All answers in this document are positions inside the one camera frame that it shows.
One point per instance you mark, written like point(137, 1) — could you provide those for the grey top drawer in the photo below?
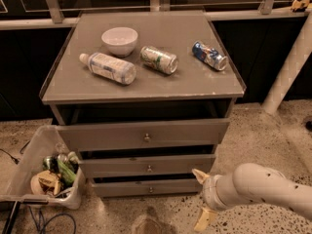
point(134, 135)

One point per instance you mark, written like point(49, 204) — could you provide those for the grey drawer cabinet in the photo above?
point(195, 91)

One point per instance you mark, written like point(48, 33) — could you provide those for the grey bottom drawer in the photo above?
point(147, 187)

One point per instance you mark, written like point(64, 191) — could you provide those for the grey middle drawer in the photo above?
point(146, 166)

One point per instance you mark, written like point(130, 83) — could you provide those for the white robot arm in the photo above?
point(250, 184)

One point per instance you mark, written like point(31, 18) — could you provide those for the green white soda can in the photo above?
point(159, 60)

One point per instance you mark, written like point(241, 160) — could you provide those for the white diagonal pillar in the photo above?
point(298, 55)

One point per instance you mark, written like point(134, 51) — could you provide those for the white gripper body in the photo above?
point(210, 192)

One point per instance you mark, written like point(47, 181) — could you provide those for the clear plastic bottle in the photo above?
point(115, 69)

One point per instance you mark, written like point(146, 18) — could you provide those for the blue soda can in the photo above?
point(209, 56)

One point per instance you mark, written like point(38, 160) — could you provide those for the metal window railing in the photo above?
point(35, 14)

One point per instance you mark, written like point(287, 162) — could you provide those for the clear plastic bin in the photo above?
point(45, 142)

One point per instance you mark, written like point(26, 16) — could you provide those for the grey drawer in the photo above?
point(147, 187)
point(146, 166)
point(134, 135)

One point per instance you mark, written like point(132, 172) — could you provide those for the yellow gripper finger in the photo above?
point(206, 217)
point(200, 176)

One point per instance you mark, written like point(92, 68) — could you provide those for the crumpled snack wrapper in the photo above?
point(45, 183)

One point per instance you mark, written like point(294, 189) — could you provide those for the yellow object on ledge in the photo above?
point(299, 5)

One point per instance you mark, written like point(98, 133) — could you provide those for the green can in bin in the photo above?
point(66, 174)

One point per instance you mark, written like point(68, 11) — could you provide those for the white ceramic bowl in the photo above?
point(120, 41)

